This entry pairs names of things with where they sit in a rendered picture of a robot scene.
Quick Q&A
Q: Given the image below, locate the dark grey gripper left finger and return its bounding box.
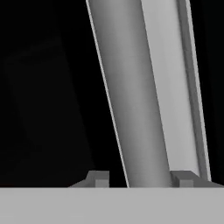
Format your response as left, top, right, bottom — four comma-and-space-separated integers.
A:
67, 170, 110, 188

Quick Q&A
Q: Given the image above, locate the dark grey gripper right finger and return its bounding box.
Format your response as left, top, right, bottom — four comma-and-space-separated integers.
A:
170, 170, 224, 188

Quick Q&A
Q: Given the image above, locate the grey microwave door handle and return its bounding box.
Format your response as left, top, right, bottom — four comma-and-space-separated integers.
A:
85, 0, 173, 188

